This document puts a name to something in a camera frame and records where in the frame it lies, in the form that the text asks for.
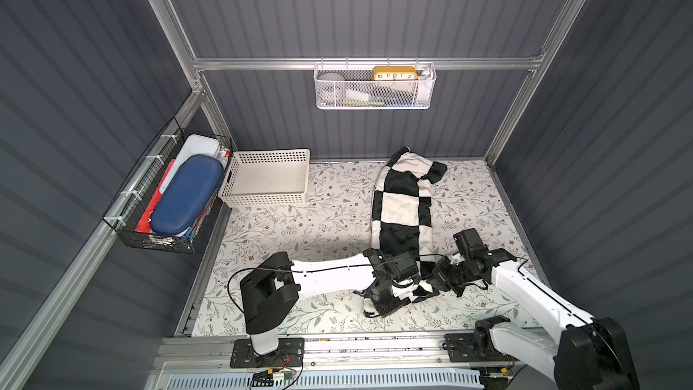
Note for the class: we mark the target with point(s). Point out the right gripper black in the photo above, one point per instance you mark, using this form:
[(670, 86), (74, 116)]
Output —
[(447, 274)]

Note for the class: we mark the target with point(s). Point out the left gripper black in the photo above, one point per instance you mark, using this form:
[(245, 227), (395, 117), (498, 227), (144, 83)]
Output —
[(383, 292)]

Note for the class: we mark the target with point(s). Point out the black white checkered pillowcase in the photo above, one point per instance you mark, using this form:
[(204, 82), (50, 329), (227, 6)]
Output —
[(401, 212)]

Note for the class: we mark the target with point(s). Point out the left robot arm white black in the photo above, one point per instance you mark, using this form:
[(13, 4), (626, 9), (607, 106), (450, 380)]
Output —
[(270, 291)]

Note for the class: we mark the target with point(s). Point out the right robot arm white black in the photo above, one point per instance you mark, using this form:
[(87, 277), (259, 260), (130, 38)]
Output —
[(578, 351)]

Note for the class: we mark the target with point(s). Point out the white tape roll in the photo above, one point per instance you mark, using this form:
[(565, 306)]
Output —
[(330, 88)]

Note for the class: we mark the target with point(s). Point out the white perforated plastic basket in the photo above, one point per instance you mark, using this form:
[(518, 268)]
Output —
[(266, 178)]

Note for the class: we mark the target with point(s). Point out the white mesh hanging basket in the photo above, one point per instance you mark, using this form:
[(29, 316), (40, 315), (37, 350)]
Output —
[(364, 93)]

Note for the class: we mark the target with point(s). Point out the yellow clock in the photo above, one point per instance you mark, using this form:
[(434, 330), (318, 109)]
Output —
[(395, 73)]

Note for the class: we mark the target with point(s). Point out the blue oval case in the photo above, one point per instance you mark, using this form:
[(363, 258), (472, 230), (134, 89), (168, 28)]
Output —
[(187, 195)]

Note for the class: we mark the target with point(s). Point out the white plastic box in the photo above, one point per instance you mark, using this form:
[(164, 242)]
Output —
[(193, 145)]

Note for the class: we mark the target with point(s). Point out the red flat book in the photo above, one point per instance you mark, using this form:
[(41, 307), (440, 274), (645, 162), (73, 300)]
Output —
[(143, 224)]

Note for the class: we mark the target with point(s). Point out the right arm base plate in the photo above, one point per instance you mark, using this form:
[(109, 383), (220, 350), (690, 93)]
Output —
[(469, 348)]

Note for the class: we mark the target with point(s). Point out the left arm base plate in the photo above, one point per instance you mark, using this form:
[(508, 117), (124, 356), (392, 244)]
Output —
[(290, 352)]

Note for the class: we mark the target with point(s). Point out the black wire wall basket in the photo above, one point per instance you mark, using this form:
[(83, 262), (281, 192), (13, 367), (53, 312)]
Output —
[(137, 190)]

